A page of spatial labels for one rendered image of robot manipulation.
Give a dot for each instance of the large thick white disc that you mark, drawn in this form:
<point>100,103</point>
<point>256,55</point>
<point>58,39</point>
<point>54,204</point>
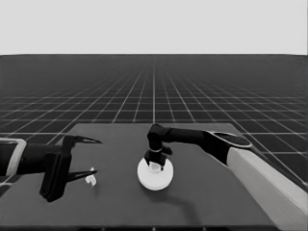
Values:
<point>154,181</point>

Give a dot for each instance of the small white T-shaped piece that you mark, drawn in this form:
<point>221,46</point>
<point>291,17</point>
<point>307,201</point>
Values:
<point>91,182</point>

